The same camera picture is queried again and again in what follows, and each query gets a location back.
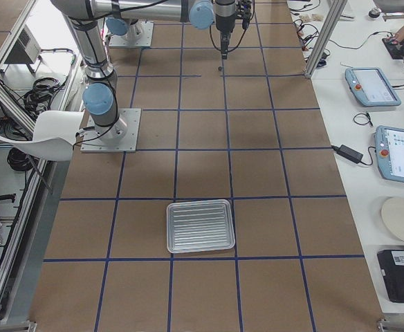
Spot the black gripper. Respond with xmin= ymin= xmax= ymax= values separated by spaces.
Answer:
xmin=214 ymin=0 xmax=237 ymax=59

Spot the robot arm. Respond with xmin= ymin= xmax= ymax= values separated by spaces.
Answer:
xmin=94 ymin=1 xmax=254 ymax=59
xmin=52 ymin=1 xmax=196 ymax=140

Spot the silver ribbed metal tray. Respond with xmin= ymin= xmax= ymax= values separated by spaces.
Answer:
xmin=166 ymin=199 xmax=235 ymax=254

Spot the bag of small parts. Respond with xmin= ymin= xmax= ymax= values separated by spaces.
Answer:
xmin=299 ymin=13 xmax=324 ymax=23

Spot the blue teach pendant far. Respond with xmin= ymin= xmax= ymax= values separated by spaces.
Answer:
xmin=345 ymin=67 xmax=401 ymax=107

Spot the blue teach pendant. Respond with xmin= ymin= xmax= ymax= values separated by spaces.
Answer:
xmin=345 ymin=67 xmax=401 ymax=107
xmin=374 ymin=126 xmax=404 ymax=183

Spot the black power adapter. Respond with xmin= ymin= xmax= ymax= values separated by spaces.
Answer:
xmin=331 ymin=145 xmax=363 ymax=164

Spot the white plastic chair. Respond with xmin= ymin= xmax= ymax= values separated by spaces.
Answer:
xmin=0 ymin=110 xmax=84 ymax=162

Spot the blue teach pendant near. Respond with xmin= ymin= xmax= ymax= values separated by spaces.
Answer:
xmin=374 ymin=126 xmax=404 ymax=183

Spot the black flat device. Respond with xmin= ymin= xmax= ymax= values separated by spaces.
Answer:
xmin=377 ymin=250 xmax=404 ymax=303

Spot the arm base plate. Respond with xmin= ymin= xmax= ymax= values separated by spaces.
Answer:
xmin=109 ymin=21 xmax=154 ymax=48
xmin=80 ymin=109 xmax=141 ymax=153

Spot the aluminium frame post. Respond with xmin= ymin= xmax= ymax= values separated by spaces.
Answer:
xmin=304 ymin=0 xmax=347 ymax=79

